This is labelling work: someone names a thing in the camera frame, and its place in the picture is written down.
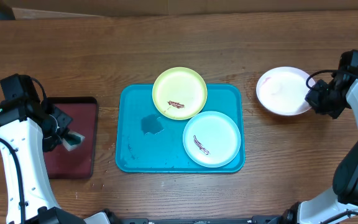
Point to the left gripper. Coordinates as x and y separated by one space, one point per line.
50 142

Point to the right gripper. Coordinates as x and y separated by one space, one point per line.
312 100

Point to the green and yellow sponge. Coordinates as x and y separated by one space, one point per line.
72 140

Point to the white pink-rimmed plate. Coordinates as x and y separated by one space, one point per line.
282 90

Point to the yellow-green plate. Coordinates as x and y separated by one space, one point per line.
179 93

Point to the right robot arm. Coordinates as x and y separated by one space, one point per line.
341 200

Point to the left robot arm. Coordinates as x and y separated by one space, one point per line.
31 139

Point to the black tray with maroon liner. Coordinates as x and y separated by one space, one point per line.
78 162

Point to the teal plastic tray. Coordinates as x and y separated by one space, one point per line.
147 141

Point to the light blue plate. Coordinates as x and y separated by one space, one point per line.
211 139

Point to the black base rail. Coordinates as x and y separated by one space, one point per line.
258 219

